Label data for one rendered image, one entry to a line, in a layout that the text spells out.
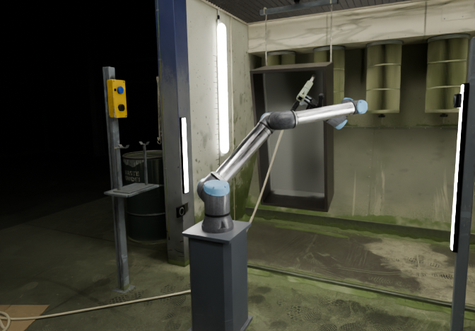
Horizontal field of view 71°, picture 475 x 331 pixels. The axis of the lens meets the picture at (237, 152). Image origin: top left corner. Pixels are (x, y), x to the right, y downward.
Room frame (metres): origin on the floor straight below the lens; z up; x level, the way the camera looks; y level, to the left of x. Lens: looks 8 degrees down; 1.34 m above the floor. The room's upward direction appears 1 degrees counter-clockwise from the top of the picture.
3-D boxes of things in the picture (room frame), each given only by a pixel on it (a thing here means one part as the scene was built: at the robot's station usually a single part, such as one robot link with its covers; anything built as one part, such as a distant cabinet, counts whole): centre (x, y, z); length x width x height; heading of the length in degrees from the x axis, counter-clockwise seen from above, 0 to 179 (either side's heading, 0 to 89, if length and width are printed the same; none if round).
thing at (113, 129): (2.37, 0.88, 0.82); 0.06 x 0.06 x 1.64; 65
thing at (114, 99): (2.34, 0.83, 1.42); 0.12 x 0.06 x 0.26; 155
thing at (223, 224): (1.90, 0.13, 0.69); 0.19 x 0.19 x 0.10
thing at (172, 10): (2.81, 0.51, 1.14); 0.18 x 0.18 x 2.29; 65
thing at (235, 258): (1.90, 0.13, 0.32); 0.31 x 0.31 x 0.64; 65
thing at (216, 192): (1.91, 0.13, 0.83); 0.17 x 0.15 x 0.18; 18
